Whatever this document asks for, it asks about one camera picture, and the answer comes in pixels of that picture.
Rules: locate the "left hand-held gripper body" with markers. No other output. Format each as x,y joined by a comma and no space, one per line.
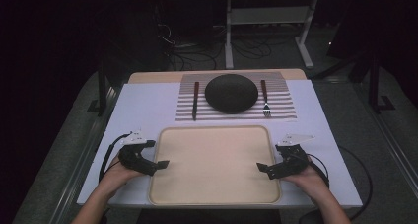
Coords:
134,158

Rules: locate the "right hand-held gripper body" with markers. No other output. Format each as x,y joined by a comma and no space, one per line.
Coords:
292,163

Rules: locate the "beige tray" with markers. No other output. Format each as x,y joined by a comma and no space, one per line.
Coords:
213,164

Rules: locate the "black round plate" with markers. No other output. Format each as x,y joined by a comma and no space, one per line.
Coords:
231,94

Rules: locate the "person's right hand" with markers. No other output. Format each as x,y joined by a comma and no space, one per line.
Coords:
309,179

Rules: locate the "person's left hand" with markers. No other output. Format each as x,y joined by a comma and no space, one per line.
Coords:
118,176

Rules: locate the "striped placemat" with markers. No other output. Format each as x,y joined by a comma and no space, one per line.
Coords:
187,112

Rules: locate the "black metal stand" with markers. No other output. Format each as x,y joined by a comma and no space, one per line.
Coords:
374,86
102,92

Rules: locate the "metal floor rail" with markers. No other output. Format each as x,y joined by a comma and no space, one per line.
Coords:
82,164
394,158

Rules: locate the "white metal desk frame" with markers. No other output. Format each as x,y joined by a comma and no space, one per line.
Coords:
269,15

